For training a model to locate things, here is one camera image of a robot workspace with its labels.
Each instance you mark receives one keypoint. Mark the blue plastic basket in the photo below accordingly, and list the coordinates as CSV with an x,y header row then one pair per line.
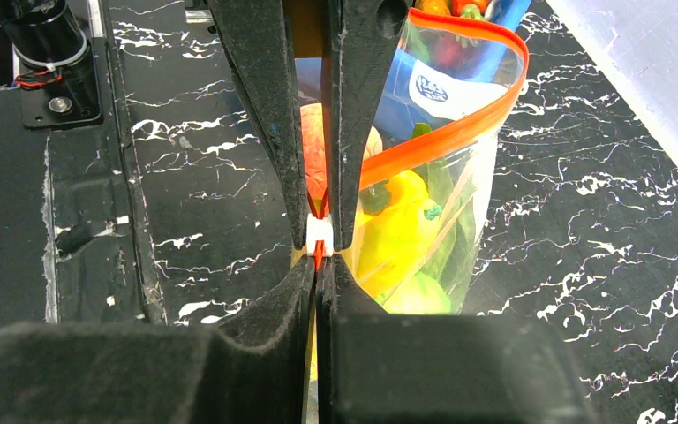
x,y
458,70

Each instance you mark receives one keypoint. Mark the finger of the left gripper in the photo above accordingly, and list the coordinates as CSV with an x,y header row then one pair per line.
x,y
256,39
360,41

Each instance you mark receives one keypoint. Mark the green leaf vegetable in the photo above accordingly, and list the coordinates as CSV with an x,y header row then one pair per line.
x,y
452,182

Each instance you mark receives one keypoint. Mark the yellow bell pepper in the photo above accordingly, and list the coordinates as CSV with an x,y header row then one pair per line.
x,y
396,241

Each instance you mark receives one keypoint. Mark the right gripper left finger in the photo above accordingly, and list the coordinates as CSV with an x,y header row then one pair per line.
x,y
249,368

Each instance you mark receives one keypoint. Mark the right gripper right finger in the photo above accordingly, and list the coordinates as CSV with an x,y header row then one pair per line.
x,y
376,367

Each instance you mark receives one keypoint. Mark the clear zip top bag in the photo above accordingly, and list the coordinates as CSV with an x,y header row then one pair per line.
x,y
428,162

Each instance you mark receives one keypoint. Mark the orange peach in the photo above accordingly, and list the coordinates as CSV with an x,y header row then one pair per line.
x,y
314,149

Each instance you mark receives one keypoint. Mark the green custard apple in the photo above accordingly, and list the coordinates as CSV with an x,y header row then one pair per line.
x,y
420,294

